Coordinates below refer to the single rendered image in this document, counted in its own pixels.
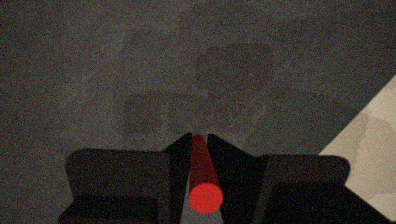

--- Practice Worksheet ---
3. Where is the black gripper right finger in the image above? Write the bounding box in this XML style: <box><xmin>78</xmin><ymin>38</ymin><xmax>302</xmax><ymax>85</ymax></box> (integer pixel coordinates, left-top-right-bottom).
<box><xmin>207</xmin><ymin>134</ymin><xmax>351</xmax><ymax>224</ymax></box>

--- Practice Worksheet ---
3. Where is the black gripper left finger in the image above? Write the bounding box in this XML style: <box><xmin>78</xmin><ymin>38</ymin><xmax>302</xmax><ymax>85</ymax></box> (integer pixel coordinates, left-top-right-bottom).
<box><xmin>65</xmin><ymin>133</ymin><xmax>192</xmax><ymax>224</ymax></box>

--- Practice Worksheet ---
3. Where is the red peg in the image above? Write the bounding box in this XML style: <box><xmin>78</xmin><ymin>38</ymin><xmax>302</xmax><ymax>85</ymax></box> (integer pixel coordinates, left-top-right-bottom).
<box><xmin>189</xmin><ymin>134</ymin><xmax>223</xmax><ymax>214</ymax></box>

